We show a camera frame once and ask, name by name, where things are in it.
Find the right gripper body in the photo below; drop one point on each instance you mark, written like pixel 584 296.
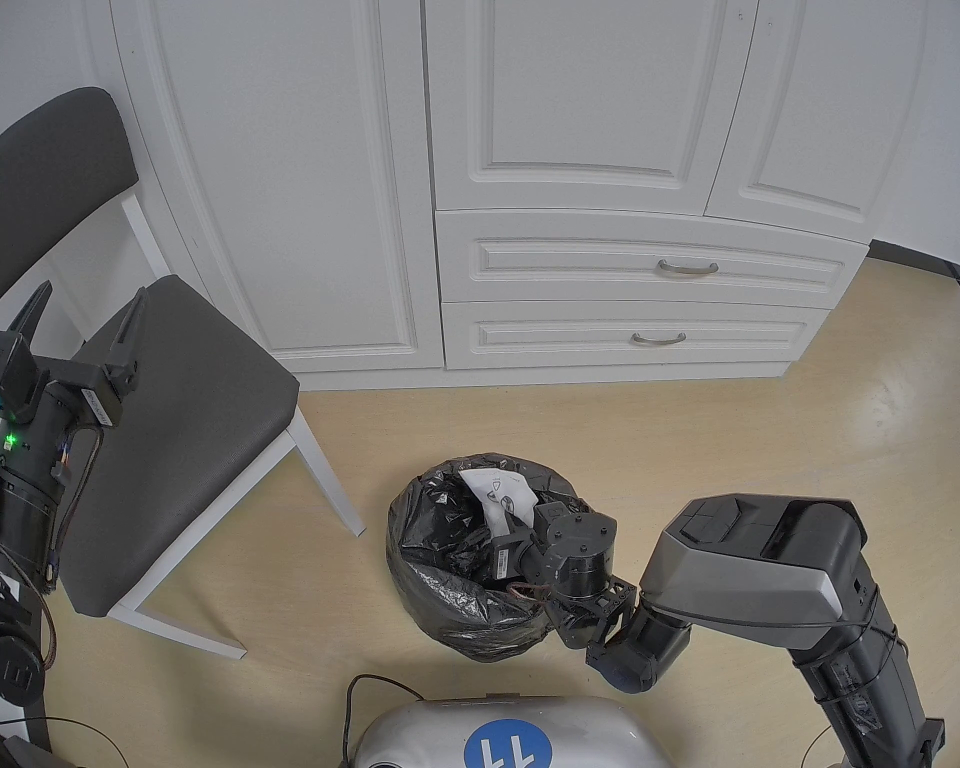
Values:
pixel 501 561

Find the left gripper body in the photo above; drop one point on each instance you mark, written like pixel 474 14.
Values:
pixel 101 409

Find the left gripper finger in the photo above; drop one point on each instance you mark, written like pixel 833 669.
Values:
pixel 31 319
pixel 127 345

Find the white printed wrapper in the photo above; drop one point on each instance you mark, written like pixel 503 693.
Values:
pixel 499 495

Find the black plastic bag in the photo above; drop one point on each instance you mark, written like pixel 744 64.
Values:
pixel 427 585

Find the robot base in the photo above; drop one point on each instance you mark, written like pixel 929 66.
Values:
pixel 510 727

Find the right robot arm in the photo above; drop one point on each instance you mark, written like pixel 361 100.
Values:
pixel 750 570

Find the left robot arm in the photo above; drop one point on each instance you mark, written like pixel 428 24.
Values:
pixel 26 525

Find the grey and white chair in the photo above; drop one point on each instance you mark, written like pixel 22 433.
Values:
pixel 187 420

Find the white wardrobe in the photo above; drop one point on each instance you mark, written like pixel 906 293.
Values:
pixel 300 187

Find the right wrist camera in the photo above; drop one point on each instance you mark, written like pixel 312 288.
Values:
pixel 551 517

